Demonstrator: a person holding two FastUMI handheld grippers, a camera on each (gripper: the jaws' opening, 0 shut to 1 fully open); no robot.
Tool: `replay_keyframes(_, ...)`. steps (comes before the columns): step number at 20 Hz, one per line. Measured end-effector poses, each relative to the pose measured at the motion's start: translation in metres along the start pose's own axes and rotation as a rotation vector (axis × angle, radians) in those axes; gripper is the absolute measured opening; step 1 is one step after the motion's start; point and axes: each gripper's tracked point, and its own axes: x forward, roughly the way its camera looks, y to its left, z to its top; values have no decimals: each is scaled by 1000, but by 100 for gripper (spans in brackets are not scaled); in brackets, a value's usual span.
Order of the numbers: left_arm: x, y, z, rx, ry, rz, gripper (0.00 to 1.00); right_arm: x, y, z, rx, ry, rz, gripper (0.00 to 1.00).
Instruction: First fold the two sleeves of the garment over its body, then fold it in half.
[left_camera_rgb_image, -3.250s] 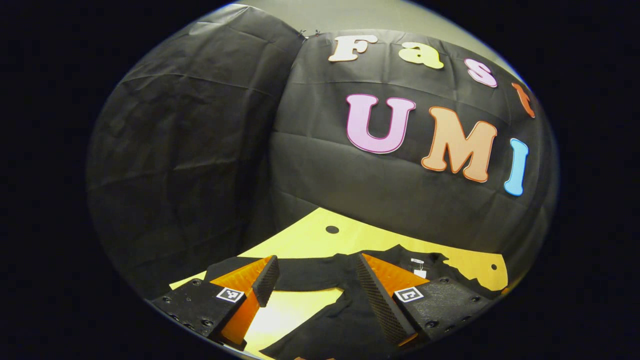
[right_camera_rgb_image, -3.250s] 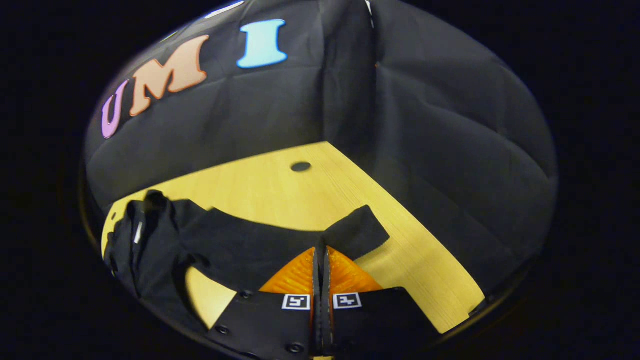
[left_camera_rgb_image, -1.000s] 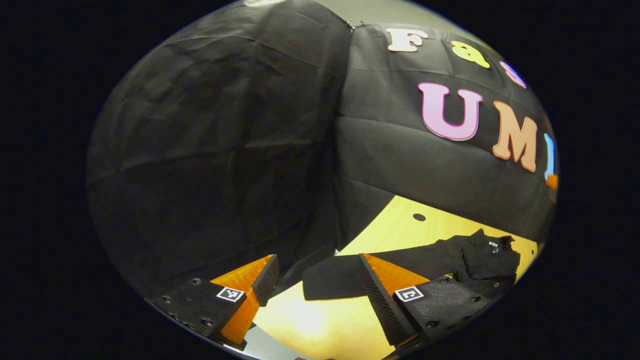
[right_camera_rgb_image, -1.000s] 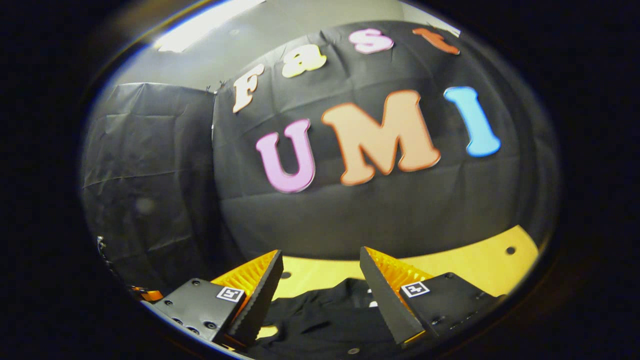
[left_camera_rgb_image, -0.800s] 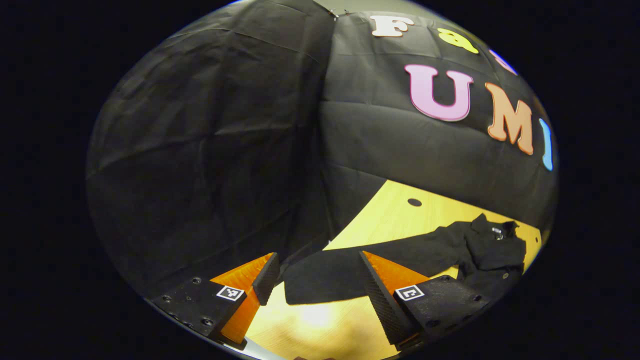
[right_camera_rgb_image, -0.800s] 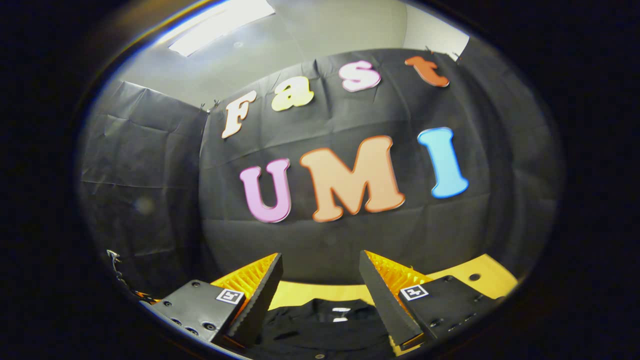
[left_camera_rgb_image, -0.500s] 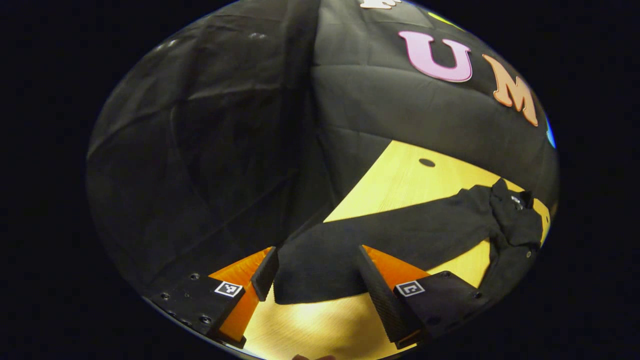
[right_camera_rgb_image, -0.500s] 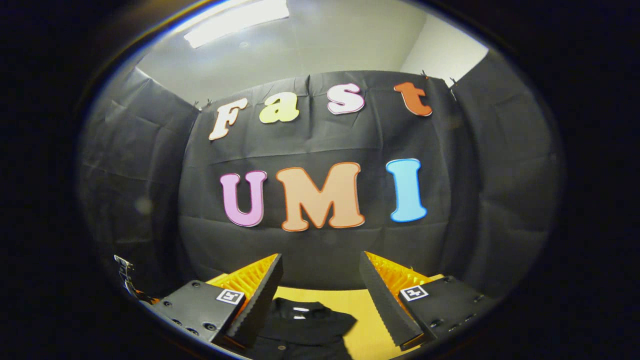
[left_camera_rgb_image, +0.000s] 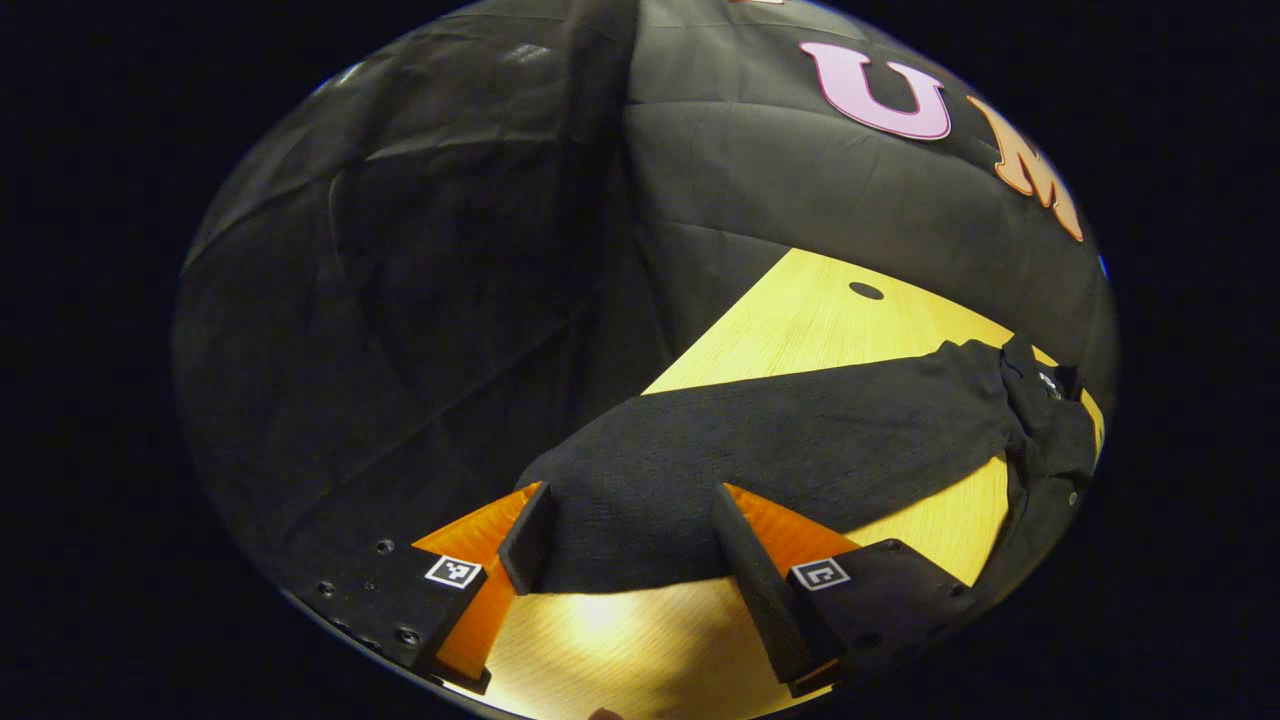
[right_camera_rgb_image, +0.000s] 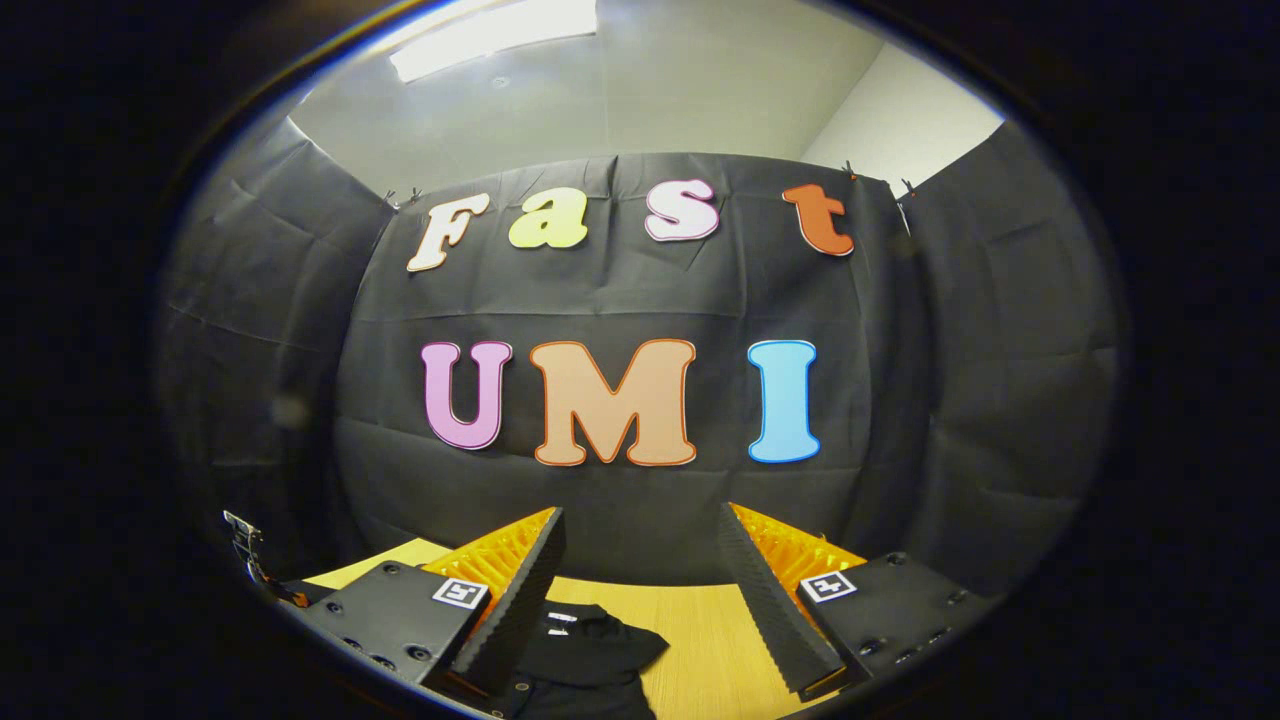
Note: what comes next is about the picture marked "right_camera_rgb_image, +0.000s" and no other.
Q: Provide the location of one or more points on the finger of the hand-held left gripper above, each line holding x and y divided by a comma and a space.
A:
250, 550

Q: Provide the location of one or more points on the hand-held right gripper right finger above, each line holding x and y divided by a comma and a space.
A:
775, 605

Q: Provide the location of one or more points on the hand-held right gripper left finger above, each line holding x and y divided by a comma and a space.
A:
525, 595

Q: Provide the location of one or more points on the black garment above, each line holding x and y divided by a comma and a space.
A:
590, 650

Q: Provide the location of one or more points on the black backdrop cloth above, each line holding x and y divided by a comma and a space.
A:
620, 290

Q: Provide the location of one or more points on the ceiling light panel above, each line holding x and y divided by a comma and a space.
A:
490, 35

